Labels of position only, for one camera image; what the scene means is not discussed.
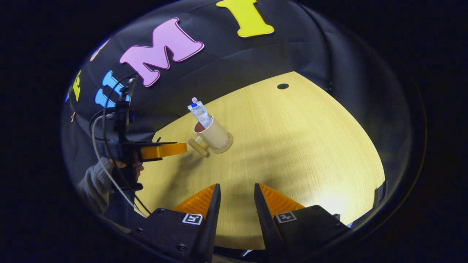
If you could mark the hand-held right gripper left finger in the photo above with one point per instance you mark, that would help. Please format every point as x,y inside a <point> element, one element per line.
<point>210,219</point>

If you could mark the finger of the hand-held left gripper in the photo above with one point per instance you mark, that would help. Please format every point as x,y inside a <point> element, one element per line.
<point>164,150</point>

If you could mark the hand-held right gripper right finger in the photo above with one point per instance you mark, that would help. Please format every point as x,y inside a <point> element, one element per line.
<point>265,219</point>

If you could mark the white toothpaste tube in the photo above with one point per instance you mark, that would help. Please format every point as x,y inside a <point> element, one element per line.
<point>201,114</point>

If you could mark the wooden desktop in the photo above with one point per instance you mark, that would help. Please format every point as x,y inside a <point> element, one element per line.
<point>292,153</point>

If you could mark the black backdrop cloth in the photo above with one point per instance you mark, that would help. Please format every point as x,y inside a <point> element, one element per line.
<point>237,73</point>

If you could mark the black bracket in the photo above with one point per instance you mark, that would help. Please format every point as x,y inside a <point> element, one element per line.
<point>379,194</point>

